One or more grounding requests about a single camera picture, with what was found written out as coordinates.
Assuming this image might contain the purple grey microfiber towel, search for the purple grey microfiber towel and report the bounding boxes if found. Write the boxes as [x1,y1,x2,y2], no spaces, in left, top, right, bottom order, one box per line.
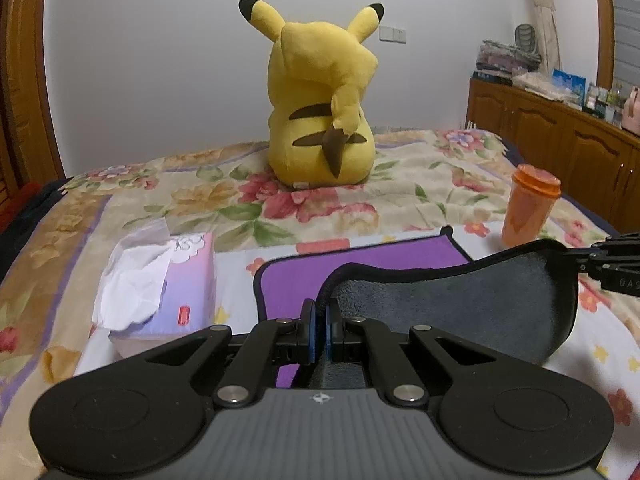
[254,226,578,365]

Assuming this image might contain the white fruit print cloth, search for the white fruit print cloth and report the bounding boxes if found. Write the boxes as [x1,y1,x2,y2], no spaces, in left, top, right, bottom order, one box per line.
[76,222,639,479]

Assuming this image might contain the brown wooden sideboard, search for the brown wooden sideboard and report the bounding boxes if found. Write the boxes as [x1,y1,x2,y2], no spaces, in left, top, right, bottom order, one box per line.
[466,78,639,233]

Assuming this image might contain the orange plastic cup with lid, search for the orange plastic cup with lid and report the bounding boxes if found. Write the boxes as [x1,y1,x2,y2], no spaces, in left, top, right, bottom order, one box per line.
[501,164,561,247]

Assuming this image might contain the purple tissue box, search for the purple tissue box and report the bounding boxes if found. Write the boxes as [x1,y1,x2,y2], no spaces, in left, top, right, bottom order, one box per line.
[92,220,216,358]

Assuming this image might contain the pink bottle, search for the pink bottle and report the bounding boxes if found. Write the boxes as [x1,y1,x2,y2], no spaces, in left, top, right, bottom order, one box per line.
[620,87,640,136]

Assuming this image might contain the blue picture card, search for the blue picture card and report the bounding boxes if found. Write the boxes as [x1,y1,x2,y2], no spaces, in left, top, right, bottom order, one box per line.
[551,68,587,108]

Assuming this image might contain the floral bed cover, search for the floral bed cover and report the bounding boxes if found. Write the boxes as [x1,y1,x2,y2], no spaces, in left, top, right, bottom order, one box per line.
[0,127,640,480]

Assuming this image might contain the stack of folded clothes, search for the stack of folded clothes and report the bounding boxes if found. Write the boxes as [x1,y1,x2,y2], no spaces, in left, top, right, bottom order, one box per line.
[472,40,541,86]

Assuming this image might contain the yellow Pikachu plush toy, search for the yellow Pikachu plush toy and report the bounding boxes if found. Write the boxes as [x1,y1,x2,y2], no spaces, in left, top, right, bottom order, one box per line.
[239,0,384,190]

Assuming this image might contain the beige tied curtain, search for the beige tied curtain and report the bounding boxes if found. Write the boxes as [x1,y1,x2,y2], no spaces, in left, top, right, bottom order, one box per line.
[532,0,561,75]

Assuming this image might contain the white wall switch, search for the white wall switch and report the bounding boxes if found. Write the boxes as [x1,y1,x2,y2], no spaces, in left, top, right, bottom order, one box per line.
[378,26,407,44]

